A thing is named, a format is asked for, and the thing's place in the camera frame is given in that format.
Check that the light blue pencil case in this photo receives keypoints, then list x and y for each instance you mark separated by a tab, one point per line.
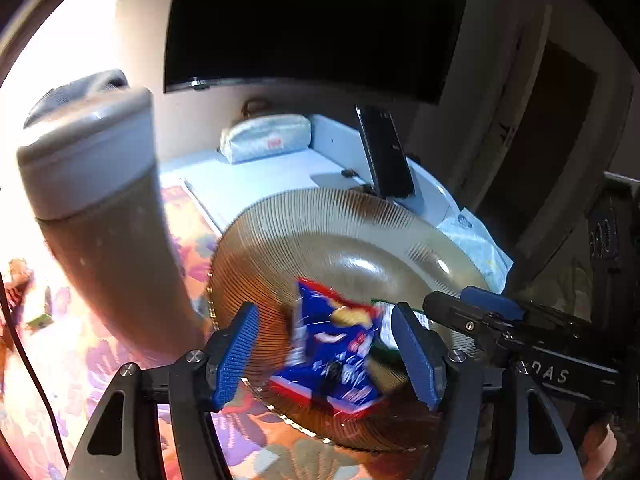
265	136

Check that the green white rice cracker pack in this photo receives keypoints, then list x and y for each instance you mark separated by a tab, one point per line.
39	323

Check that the blue biscuit snack bag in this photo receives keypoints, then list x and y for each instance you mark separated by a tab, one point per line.
327	364

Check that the brown ribbed glass plate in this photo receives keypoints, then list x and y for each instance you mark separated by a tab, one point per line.
364	248

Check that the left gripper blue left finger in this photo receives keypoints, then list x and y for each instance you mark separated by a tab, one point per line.
228	351

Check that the black television screen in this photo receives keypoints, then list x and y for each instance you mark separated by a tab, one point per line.
399	48

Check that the white tissue pack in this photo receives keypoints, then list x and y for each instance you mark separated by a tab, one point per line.
472	237

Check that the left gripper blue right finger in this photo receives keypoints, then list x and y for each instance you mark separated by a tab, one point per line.
422	351

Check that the black smartphone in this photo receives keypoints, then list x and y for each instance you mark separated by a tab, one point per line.
387	161

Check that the floral tablecloth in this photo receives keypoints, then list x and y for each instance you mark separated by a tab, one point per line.
76	357

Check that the person's right hand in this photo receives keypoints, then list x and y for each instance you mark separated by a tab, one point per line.
599	447

